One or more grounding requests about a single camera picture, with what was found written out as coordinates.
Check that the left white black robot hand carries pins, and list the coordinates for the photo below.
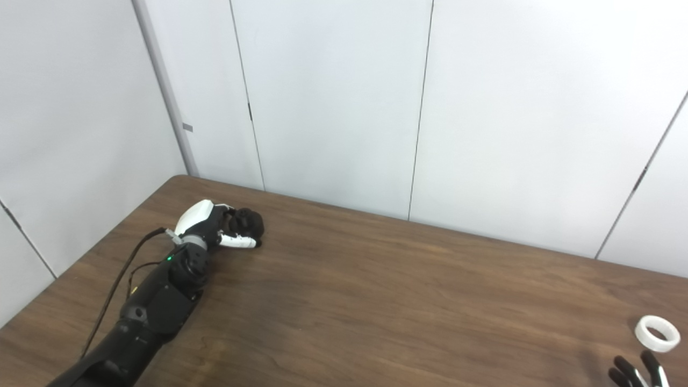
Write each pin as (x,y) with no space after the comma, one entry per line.
(196,215)

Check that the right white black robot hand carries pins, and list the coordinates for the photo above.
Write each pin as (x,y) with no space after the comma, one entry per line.
(653,371)

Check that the round black plastic part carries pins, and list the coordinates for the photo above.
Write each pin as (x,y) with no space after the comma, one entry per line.
(251,223)

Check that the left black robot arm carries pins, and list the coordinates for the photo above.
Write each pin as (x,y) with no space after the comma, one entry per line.
(156,306)

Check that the grey wall corner pole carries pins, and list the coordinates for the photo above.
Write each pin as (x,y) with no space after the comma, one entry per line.
(166,91)

